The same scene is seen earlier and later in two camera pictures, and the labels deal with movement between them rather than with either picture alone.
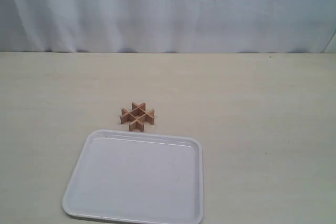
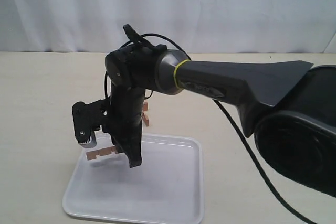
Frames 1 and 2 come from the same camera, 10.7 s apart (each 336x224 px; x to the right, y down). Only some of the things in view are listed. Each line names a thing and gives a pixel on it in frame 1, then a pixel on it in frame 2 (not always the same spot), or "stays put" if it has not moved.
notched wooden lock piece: (137, 125) → (93, 154)
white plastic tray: (133, 177) stays put
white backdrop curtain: (167, 12) stays put
